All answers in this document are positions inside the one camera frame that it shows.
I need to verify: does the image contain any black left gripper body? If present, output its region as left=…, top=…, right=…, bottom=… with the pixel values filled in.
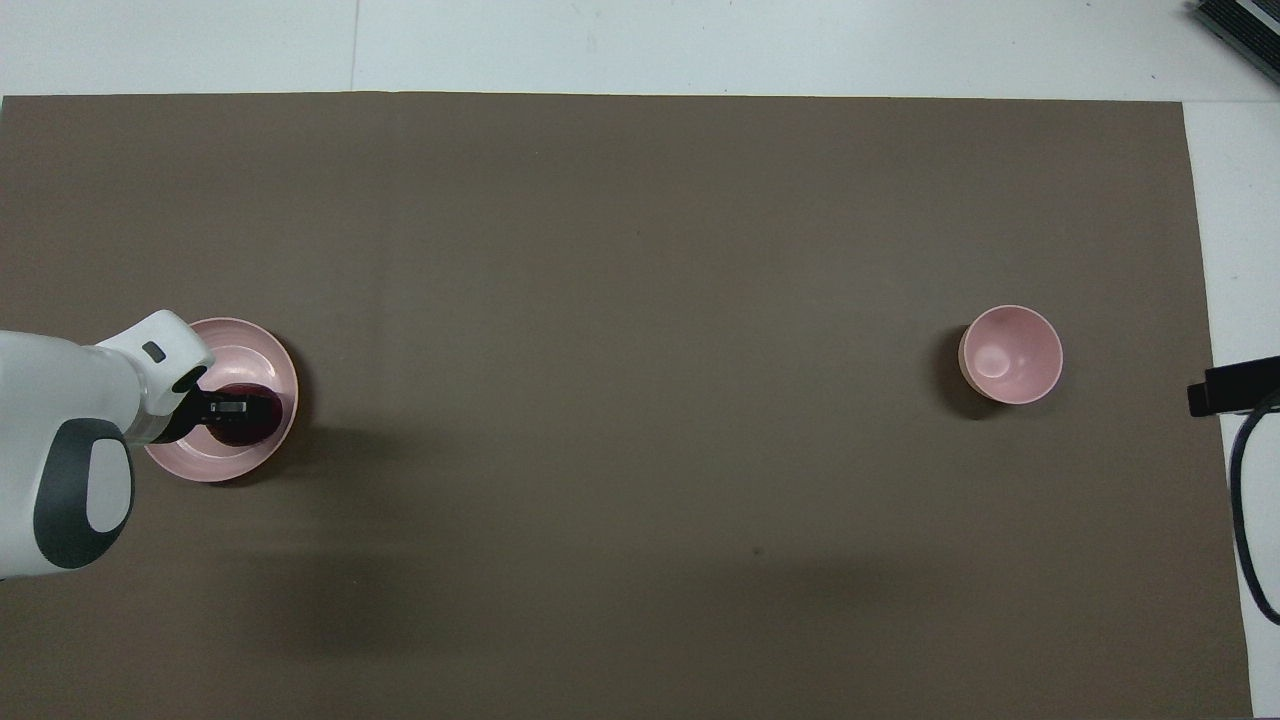
left=165, top=385, right=253, bottom=446

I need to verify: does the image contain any dark red apple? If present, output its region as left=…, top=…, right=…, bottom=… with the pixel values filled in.
left=210, top=385, right=285, bottom=448

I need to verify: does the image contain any pink plate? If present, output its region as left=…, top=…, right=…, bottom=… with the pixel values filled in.
left=143, top=317, right=300, bottom=484

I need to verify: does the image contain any pink bowl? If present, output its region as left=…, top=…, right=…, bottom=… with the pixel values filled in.
left=958, top=305, right=1064, bottom=406

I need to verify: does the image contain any dark ribbed device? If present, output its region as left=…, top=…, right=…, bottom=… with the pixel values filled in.
left=1190, top=0, right=1280, bottom=87

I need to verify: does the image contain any brown table mat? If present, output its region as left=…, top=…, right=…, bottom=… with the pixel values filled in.
left=0, top=92, right=1253, bottom=720

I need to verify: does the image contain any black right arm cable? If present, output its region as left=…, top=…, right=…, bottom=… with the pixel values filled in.
left=1229, top=388, right=1280, bottom=627

